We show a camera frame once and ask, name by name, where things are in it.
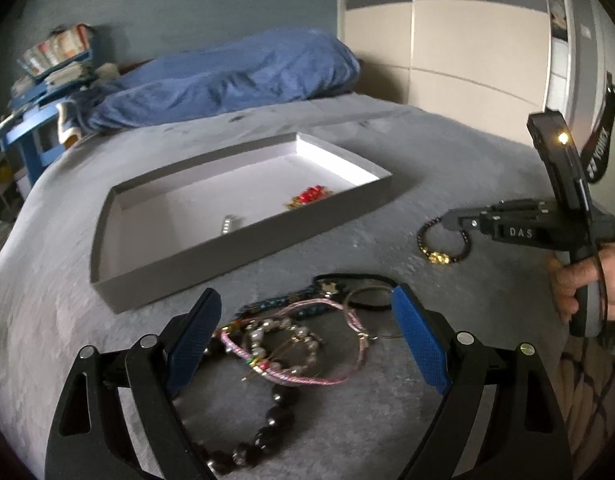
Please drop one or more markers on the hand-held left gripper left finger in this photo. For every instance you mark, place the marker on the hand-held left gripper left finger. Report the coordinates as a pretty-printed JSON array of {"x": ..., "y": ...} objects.
[{"x": 195, "y": 340}]

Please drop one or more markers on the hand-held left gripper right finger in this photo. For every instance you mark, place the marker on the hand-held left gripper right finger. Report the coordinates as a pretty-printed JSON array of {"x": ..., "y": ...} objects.
[{"x": 422, "y": 340}]

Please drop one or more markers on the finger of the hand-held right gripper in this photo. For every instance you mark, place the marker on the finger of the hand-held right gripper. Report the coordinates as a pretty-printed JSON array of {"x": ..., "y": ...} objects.
[{"x": 465, "y": 219}]

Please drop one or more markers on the grey shallow cardboard box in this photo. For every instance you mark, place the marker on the grey shallow cardboard box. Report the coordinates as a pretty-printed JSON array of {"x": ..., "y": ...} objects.
[{"x": 187, "y": 210}]

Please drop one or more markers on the red and gold jewelry piece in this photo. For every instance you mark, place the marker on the red and gold jewelry piece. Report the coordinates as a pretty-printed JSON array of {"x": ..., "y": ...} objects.
[{"x": 310, "y": 196}]

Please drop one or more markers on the grey blanket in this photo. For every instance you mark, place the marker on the grey blanket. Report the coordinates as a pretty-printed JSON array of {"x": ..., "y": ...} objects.
[{"x": 437, "y": 160}]

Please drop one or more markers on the patterned clothing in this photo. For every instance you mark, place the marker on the patterned clothing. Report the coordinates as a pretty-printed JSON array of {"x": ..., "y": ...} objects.
[{"x": 592, "y": 400}]

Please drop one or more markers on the beige wardrobe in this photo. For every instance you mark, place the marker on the beige wardrobe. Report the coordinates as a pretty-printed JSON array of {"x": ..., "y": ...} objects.
[{"x": 462, "y": 35}]

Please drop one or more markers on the blue duvet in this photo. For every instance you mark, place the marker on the blue duvet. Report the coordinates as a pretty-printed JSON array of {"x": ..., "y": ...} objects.
[{"x": 227, "y": 80}]

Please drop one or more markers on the blue wooden shelf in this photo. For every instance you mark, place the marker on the blue wooden shelf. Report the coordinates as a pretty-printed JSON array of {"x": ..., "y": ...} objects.
[{"x": 30, "y": 125}]

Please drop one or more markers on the row of books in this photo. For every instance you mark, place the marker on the row of books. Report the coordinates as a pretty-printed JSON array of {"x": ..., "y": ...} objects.
[{"x": 57, "y": 47}]

